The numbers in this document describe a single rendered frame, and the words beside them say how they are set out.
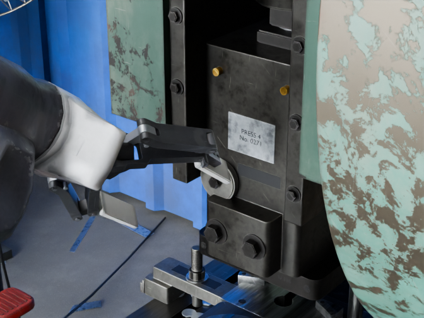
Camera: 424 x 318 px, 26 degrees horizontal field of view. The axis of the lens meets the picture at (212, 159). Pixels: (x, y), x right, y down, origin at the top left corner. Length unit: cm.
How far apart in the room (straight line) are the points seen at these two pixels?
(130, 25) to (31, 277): 179
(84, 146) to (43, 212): 234
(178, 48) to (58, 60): 213
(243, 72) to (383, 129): 50
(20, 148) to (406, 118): 37
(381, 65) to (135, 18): 57
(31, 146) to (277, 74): 34
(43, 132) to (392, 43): 39
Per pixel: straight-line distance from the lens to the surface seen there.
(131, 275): 283
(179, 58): 111
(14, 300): 139
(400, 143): 62
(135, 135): 96
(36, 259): 295
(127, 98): 118
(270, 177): 113
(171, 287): 144
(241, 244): 116
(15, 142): 83
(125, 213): 112
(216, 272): 152
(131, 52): 115
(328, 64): 62
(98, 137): 87
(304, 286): 118
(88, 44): 313
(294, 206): 107
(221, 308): 131
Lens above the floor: 153
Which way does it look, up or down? 26 degrees down
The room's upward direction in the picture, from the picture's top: straight up
